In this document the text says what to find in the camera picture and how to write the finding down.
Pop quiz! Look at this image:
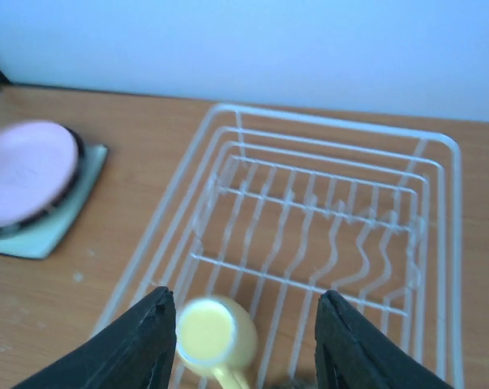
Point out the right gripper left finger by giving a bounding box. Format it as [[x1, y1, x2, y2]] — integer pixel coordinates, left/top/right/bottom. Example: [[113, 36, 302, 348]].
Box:
[[16, 286, 176, 388]]

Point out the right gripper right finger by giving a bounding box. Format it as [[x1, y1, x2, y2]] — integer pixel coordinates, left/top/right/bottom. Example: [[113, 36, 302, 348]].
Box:
[[315, 290, 450, 389]]

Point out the yellow mug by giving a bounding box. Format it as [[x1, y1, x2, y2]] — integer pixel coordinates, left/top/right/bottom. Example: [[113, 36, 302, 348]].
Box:
[[176, 296, 258, 388]]

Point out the white wire dish rack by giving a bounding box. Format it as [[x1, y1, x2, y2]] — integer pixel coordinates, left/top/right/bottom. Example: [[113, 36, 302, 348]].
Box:
[[96, 104, 465, 388]]

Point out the pink plate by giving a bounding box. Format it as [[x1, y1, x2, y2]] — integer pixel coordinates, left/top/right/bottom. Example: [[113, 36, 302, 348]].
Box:
[[0, 119, 79, 229]]

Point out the white square plate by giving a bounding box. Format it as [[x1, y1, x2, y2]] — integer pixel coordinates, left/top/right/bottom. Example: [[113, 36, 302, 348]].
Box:
[[0, 143, 108, 259]]

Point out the black striped round plate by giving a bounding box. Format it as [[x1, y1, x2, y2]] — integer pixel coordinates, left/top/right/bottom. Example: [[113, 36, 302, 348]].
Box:
[[0, 126, 87, 240]]

